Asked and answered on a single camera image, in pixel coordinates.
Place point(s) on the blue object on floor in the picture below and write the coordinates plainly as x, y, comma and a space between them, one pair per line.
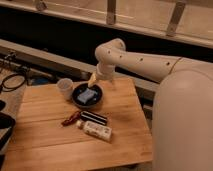
39, 81

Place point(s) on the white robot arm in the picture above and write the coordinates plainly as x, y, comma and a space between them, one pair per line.
182, 127

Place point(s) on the black rectangular box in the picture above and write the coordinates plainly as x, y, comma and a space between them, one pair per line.
89, 116

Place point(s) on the black round bowl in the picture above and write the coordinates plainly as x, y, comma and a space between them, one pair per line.
90, 103

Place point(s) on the blue sponge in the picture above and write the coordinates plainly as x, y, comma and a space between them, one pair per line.
86, 95

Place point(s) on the black object at left edge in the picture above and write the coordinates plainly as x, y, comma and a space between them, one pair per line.
7, 124

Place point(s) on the white paper cup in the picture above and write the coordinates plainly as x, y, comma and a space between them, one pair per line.
65, 86

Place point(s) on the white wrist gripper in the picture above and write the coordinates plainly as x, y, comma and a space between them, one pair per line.
103, 72

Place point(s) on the white bottle lying down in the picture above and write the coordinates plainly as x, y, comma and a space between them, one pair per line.
95, 130

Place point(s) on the red snack wrapper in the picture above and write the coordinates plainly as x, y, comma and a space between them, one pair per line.
71, 119

